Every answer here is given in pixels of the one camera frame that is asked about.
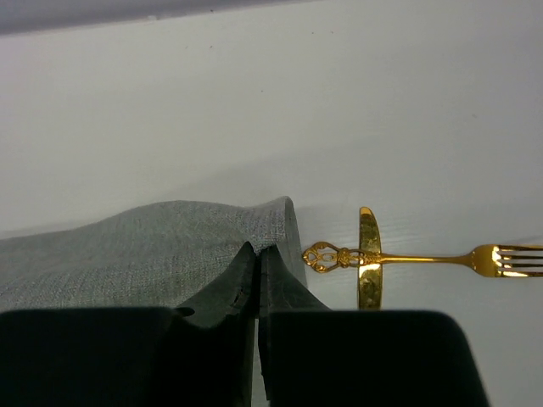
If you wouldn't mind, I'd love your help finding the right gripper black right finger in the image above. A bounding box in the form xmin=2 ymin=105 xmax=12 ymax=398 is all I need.
xmin=258 ymin=246 xmax=330 ymax=403

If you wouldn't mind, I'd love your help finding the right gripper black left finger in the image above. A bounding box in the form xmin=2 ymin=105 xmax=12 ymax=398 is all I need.
xmin=182 ymin=243 xmax=257 ymax=406

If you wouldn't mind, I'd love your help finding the grey cloth napkin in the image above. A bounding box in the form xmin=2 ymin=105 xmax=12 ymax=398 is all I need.
xmin=1 ymin=197 xmax=305 ymax=311

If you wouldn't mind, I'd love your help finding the gold knife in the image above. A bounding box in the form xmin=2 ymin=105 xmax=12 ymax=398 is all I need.
xmin=357 ymin=207 xmax=383 ymax=310

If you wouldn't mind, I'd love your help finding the gold fork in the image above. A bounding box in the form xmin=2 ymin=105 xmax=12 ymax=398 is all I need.
xmin=302 ymin=242 xmax=542 ymax=278

